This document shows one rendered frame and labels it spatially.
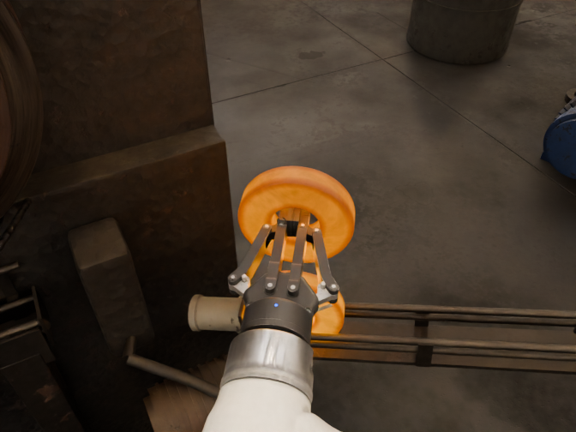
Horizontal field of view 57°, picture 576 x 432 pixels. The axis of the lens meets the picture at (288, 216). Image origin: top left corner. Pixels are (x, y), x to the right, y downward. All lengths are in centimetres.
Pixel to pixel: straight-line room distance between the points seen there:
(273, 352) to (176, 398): 49
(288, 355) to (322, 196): 22
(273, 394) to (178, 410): 49
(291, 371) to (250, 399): 5
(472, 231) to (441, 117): 78
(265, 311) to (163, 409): 47
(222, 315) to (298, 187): 30
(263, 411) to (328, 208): 28
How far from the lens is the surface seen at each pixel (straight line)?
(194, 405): 98
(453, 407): 162
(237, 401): 49
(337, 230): 69
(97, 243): 86
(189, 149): 88
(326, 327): 84
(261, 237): 64
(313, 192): 65
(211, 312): 87
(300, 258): 62
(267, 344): 52
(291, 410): 49
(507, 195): 229
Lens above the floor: 138
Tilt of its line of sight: 43 degrees down
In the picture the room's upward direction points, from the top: straight up
